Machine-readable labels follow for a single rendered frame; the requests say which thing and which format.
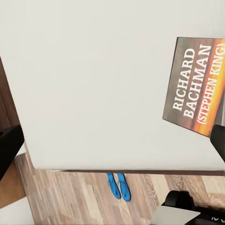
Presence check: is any sandal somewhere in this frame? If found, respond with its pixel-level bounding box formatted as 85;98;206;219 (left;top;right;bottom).
117;173;131;202
107;173;121;199

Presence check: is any hardback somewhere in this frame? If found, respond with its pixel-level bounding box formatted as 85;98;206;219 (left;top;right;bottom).
163;37;225;138

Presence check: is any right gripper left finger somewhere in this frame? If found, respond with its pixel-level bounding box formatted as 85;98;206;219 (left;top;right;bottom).
0;125;25;181

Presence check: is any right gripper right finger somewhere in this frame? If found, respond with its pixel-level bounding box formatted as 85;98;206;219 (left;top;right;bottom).
210;124;225;162

